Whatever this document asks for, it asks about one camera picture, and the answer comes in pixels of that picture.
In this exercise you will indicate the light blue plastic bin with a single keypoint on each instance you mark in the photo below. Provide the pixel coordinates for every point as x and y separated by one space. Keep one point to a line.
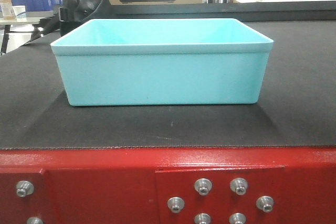
162 62

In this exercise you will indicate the black conveyor belt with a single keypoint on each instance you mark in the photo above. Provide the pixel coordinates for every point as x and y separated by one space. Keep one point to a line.
296 106

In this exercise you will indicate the black bag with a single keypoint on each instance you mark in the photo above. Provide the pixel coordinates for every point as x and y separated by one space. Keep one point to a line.
73 13

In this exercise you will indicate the white paper cup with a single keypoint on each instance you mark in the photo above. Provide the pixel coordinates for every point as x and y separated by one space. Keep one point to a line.
20 11

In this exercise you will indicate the white side table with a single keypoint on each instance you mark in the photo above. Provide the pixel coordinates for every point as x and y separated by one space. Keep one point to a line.
33 18

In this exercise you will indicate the red conveyor frame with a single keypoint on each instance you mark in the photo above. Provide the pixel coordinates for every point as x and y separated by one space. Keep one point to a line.
169 185

